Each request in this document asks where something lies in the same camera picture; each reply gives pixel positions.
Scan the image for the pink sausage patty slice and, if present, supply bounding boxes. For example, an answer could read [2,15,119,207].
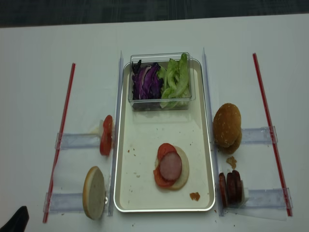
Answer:
[159,152,182,181]

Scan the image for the purple cabbage leaves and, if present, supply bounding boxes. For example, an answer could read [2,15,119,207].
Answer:
[131,60,163,100]

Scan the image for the standing white bun half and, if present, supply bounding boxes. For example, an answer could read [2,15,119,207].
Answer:
[83,166,106,220]

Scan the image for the standing tomato slice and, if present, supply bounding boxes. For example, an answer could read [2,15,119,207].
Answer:
[99,131,112,156]
[103,115,113,133]

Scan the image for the white block behind tomatoes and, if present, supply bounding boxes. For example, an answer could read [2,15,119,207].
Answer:
[96,120,104,137]

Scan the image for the clear holder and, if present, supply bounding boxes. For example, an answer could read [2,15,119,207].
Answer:
[243,188,293,210]
[43,193,84,213]
[55,133,100,150]
[241,126,278,145]

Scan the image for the lower right clear holder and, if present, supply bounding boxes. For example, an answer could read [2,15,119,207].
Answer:
[243,188,293,210]

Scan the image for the lower left clear holder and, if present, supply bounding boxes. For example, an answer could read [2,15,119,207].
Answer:
[43,193,84,213]

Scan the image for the clear plastic salad container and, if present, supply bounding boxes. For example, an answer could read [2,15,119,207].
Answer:
[128,52,195,111]

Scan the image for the left red strip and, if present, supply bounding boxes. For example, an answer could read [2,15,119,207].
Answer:
[42,63,76,224]

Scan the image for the black object bottom left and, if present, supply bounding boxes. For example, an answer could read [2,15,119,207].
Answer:
[0,206,29,232]

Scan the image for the upper right clear holder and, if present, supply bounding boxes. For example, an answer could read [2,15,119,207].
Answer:
[241,126,278,145]

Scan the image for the red strip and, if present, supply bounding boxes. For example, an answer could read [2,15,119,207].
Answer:
[42,63,76,224]
[253,53,293,217]

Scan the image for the lower tomato slice on tray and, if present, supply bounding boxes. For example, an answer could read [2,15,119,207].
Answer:
[153,165,175,188]

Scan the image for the dark sausage slice left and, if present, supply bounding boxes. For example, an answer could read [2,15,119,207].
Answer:
[219,173,228,208]

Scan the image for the lower standing tomato slice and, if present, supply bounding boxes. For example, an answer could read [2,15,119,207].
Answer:
[99,131,112,156]

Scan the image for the left clear vertical rail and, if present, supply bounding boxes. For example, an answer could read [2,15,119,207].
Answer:
[107,51,124,217]

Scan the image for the brown bun behind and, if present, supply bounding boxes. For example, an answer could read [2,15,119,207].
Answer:
[218,132,242,155]

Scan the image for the green lettuce leaves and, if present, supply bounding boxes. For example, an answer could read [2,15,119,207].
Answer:
[157,53,191,109]

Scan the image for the bread crumb on tray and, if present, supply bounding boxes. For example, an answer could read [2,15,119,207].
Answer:
[189,192,200,201]

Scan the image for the right red strip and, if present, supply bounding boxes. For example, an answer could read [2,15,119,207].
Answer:
[253,53,293,217]

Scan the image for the upper tomato slice on tray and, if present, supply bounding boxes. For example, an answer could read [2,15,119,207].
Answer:
[157,143,177,163]

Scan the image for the bread crumb on table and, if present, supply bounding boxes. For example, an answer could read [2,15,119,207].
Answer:
[226,156,237,170]

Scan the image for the white rectangular metal tray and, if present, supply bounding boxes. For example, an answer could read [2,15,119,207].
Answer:
[114,59,215,213]

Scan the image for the brown bun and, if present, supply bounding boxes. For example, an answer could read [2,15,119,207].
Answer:
[213,103,241,147]
[218,132,242,155]

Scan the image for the upper standing tomato slice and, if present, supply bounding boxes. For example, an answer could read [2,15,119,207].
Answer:
[103,115,113,133]

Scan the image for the brown bun top front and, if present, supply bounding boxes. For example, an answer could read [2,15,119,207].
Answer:
[213,103,241,147]

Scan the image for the white block behind sausages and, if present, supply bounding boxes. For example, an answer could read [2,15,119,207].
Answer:
[241,187,249,205]

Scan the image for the upper left clear holder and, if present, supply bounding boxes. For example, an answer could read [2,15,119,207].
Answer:
[55,133,100,150]

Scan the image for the dark sausage slices stack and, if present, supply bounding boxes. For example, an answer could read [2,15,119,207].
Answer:
[226,170,242,204]

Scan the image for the white bun slice on tray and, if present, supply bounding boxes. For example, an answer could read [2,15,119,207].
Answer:
[155,146,189,190]

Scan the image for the tomato slice on tray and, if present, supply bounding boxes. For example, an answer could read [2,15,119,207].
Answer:
[153,165,175,188]
[157,143,177,163]

